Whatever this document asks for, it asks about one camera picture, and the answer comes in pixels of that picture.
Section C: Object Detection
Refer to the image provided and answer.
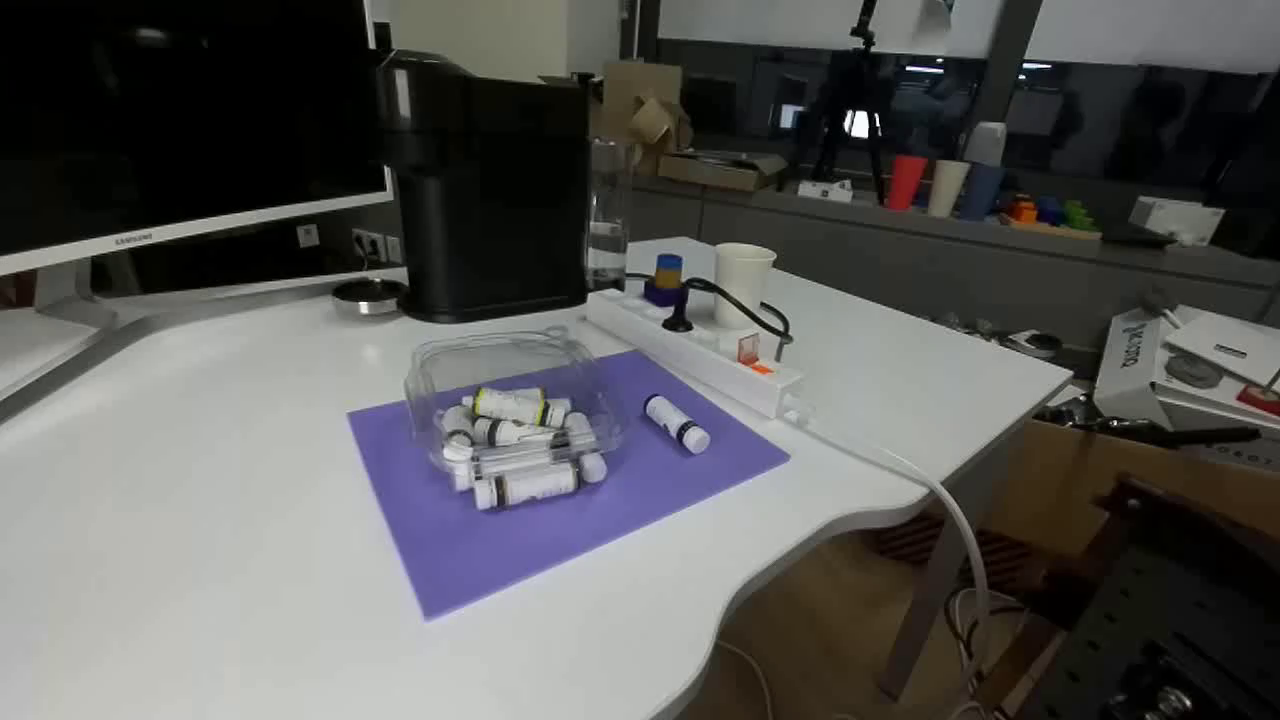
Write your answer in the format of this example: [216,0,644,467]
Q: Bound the white power strip orange switches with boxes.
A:
[580,287,811,428]

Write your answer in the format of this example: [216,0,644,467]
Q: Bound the white labelled vial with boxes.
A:
[461,382,550,428]
[471,417,564,450]
[557,409,605,459]
[641,390,717,459]
[466,455,583,516]
[436,402,481,496]

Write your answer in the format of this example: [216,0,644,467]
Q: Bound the blue purple small block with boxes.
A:
[641,253,692,313]

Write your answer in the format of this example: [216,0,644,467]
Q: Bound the white paper cup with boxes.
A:
[710,239,780,332]

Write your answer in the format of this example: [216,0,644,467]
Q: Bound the clear plastic bottle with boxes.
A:
[583,136,633,290]

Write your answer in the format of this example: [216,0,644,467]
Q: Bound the clear plastic container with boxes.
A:
[401,329,633,509]

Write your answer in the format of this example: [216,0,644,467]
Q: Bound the brown cardboard boxes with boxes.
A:
[591,57,792,200]

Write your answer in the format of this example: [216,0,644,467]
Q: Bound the black box appliance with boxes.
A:
[377,47,598,324]

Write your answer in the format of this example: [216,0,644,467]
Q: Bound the purple mat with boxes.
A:
[342,348,792,624]

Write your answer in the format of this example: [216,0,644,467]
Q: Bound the black round lid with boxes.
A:
[326,270,409,318]

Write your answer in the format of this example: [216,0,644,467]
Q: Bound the grey cabinet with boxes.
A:
[621,177,1280,357]

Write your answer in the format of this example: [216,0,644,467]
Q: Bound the red cup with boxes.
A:
[885,151,930,216]

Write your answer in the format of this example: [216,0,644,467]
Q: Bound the white tall cup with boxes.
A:
[923,157,971,222]

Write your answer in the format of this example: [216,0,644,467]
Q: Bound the grey table leg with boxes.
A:
[877,490,984,709]

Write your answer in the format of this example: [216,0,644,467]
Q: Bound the blue cup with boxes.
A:
[960,161,1006,222]

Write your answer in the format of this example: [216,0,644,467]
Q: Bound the white framed monitor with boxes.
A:
[0,0,401,425]

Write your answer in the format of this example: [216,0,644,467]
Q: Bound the white printed cardboard box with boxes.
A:
[1088,301,1280,437]

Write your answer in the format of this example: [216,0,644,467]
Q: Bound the small white box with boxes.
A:
[1127,190,1226,253]

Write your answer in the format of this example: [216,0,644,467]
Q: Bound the black perforated stand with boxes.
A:
[1021,475,1280,720]

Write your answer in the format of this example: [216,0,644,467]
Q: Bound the black plug with cable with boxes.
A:
[621,269,801,369]

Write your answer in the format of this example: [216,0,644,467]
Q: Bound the white wall outlet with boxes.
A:
[346,222,403,262]

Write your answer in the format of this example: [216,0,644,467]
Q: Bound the black camera tripod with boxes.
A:
[797,0,901,208]

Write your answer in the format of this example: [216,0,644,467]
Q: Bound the white power strip cord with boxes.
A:
[797,410,1001,676]

